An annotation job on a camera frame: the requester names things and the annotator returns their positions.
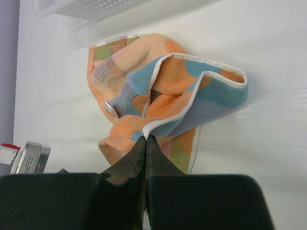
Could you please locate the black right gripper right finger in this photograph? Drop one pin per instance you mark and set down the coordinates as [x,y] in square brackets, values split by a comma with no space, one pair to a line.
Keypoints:
[176,201]

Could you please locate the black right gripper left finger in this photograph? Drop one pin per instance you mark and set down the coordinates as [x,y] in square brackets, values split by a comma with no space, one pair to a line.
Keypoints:
[111,200]

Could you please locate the orange and blue patterned towel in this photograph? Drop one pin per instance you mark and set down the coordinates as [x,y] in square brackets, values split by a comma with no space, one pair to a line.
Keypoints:
[150,85]

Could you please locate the white perforated plastic basket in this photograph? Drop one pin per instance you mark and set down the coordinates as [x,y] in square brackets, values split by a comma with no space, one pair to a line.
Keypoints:
[90,10]

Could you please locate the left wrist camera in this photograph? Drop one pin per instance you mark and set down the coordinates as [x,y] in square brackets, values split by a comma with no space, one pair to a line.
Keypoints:
[31,159]

